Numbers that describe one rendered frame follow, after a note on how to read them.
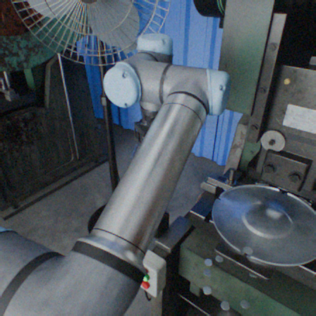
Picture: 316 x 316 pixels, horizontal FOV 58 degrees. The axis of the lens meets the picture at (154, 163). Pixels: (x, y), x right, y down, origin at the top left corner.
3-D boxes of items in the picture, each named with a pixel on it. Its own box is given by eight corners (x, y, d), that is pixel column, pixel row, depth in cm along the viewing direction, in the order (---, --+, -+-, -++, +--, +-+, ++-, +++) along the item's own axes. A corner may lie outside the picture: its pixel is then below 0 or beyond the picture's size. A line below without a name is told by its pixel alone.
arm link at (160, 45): (127, 39, 56) (147, 29, 62) (130, 92, 63) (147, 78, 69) (163, 44, 53) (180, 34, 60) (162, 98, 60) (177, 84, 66)
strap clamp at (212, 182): (245, 207, 91) (252, 183, 85) (199, 187, 100) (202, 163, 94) (252, 197, 95) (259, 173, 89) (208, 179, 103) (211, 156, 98)
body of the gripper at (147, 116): (158, 134, 80) (159, 94, 72) (174, 149, 74) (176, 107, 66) (133, 141, 77) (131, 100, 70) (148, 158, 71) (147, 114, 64)
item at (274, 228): (192, 228, 74) (192, 226, 74) (238, 175, 93) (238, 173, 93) (310, 290, 60) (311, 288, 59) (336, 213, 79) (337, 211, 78)
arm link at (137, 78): (154, 73, 45) (179, 54, 53) (96, 65, 49) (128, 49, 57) (154, 117, 50) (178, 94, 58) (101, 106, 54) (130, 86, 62)
